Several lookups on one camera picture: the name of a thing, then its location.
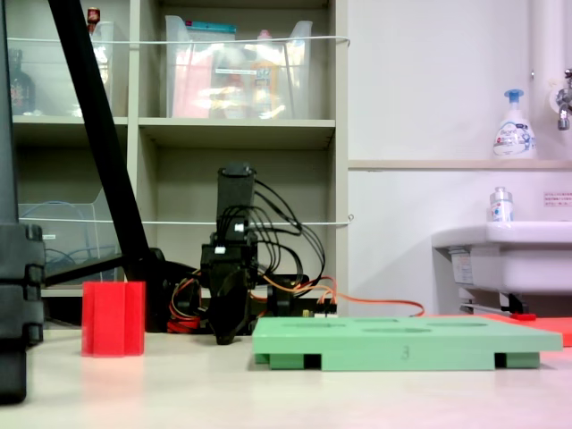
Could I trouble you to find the small clear sanitizer bottle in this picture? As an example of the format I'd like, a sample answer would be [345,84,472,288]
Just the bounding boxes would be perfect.
[487,186,515,223]

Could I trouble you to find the thin orange cable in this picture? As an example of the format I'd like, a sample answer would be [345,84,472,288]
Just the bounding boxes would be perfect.
[261,273,426,318]

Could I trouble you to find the clear bin with blue cables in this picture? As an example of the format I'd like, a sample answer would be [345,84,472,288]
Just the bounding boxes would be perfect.
[17,187,125,290]

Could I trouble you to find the white wall sink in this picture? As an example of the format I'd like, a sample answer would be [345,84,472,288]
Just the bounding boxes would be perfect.
[431,219,572,315]

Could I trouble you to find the orange labelled bottle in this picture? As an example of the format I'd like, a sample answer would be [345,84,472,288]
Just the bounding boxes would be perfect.
[248,29,282,118]

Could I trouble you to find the dark glass bottle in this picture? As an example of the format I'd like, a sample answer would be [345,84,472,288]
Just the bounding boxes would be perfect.
[7,48,37,116]

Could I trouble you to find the white shelf guard cord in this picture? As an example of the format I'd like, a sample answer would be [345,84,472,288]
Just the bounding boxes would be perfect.
[6,35,351,47]
[17,214,355,227]

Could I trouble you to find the red lettered wall sticker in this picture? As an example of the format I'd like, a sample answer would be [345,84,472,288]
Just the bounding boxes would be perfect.
[543,190,572,208]

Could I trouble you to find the brown bottle with red cap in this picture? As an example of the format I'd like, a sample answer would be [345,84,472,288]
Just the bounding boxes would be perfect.
[86,6,111,86]

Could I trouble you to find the red cross columnar block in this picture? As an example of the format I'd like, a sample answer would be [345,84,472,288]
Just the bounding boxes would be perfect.
[80,280,147,358]

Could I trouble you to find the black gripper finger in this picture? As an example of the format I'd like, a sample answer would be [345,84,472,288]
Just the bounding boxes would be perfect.
[208,272,238,346]
[225,267,250,334]

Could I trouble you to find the beige shelf unit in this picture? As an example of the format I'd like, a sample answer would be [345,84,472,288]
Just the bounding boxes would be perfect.
[4,0,350,332]

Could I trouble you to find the red and orange base wires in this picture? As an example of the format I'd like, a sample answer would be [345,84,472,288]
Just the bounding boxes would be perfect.
[167,267,212,334]

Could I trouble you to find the green controller circuit board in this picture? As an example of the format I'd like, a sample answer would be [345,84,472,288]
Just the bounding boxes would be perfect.
[301,307,339,320]

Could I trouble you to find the black gripper wire loops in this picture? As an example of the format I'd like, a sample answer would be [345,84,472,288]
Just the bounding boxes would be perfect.
[249,221,326,294]

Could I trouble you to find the green shape sorting board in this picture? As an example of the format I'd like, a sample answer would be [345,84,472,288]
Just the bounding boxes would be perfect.
[252,315,563,372]

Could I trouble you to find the large clear plastic bin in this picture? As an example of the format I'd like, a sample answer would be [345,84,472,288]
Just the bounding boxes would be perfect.
[164,14,314,120]

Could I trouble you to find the black tripod with smooth legs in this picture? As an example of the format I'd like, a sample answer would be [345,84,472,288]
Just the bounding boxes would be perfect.
[42,0,200,334]

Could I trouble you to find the clear bin with bottles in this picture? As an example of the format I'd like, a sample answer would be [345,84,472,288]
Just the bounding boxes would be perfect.
[6,20,115,118]

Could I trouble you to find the black arm motor wires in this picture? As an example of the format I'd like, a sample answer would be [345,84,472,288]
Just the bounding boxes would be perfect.
[249,178,306,240]

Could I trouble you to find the black table clamp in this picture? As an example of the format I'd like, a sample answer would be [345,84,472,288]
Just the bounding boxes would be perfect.
[266,274,309,321]

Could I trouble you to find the pink refill pack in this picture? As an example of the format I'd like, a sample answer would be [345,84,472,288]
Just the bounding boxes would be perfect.
[171,47,215,119]

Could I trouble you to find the black notched tripod leg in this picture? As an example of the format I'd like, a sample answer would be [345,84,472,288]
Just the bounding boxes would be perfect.
[0,0,46,406]

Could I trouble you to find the white foam soap pump bottle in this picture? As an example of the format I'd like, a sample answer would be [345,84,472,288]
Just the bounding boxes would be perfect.
[492,88,538,160]

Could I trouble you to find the red printed base mount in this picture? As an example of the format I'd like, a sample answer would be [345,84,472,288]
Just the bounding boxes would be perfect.
[167,315,200,334]

